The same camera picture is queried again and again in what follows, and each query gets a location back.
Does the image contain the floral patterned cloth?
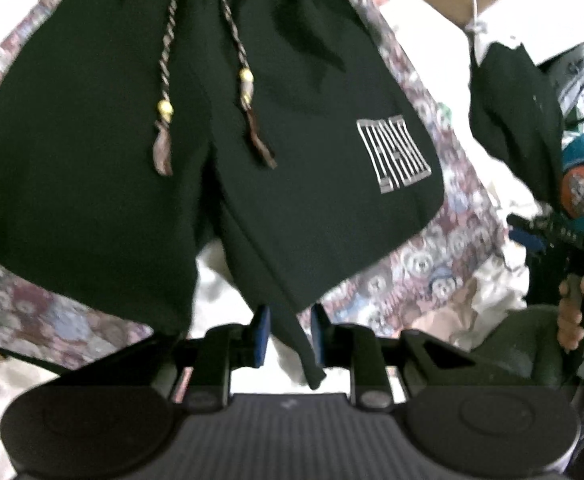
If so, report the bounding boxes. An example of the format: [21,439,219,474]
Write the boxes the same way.
[0,0,515,376]

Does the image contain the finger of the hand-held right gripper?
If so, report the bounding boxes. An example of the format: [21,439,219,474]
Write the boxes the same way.
[506,212,580,256]

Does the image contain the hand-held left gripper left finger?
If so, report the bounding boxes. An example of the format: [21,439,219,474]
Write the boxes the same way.
[87,305,273,413]

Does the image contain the cream printed blanket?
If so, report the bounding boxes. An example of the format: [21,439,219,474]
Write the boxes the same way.
[0,0,537,480]

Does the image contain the black garment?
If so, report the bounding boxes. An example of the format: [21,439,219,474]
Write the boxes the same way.
[468,42,567,206]

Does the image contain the white board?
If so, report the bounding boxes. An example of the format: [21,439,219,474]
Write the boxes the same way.
[476,0,584,67]

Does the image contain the black drawstring shorts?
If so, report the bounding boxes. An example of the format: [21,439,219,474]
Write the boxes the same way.
[0,0,445,391]

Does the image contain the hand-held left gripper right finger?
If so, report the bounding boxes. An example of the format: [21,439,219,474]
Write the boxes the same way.
[311,305,520,413]

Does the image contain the dark green cloth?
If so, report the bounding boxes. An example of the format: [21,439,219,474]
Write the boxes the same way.
[472,305,580,403]

